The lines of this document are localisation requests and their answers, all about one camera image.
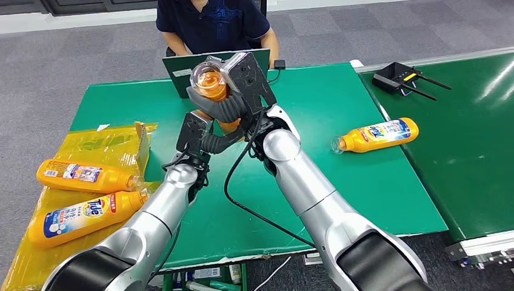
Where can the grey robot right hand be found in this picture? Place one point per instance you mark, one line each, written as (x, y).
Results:
(225, 110)

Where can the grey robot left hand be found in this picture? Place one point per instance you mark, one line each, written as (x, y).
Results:
(221, 144)

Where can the orange detergent bottle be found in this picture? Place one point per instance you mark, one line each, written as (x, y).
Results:
(381, 134)
(72, 175)
(208, 82)
(80, 217)

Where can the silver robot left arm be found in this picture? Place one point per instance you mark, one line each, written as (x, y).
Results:
(148, 225)

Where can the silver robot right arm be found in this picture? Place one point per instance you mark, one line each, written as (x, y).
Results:
(317, 201)

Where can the white labelled bottle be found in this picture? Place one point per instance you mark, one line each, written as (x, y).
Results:
(235, 274)

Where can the green plastic bottle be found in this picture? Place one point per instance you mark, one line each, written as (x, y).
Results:
(225, 286)

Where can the dark green laptop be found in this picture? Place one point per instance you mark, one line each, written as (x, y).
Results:
(176, 82)

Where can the black laptop power adapter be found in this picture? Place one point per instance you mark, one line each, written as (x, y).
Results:
(280, 64)

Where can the person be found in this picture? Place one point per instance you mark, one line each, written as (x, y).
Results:
(213, 24)

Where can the white paper scrap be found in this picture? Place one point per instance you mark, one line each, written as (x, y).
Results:
(103, 127)

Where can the yellow plastic sheet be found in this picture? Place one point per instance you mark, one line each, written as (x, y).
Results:
(100, 144)

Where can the grey floor socket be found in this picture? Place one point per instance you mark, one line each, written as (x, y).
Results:
(311, 259)

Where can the black router with antennas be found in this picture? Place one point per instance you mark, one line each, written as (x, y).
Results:
(393, 78)

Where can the green conveyor belt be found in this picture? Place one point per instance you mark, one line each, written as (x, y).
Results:
(461, 152)

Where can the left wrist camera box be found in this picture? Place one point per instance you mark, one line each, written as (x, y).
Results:
(192, 134)

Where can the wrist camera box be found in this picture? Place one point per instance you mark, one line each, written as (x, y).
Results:
(249, 80)
(192, 134)

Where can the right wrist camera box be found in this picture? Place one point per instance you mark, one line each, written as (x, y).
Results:
(249, 80)

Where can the green metal table frame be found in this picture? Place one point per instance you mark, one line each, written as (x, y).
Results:
(168, 283)

